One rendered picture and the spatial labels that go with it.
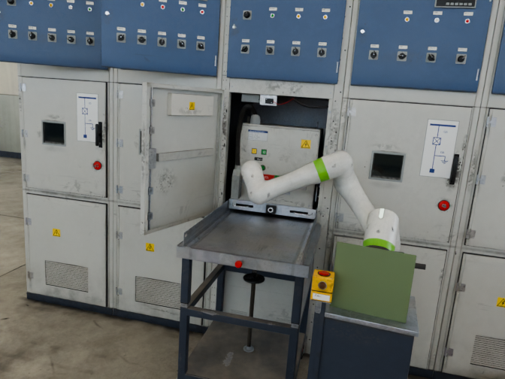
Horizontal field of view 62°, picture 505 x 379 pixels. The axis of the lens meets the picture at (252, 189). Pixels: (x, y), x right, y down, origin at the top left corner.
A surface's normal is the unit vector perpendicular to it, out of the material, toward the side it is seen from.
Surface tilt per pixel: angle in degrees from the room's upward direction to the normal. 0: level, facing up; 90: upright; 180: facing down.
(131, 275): 90
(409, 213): 90
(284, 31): 90
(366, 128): 90
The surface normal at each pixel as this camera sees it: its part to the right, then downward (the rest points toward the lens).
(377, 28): -0.23, 0.18
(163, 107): 0.85, 0.17
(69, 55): 0.17, 0.22
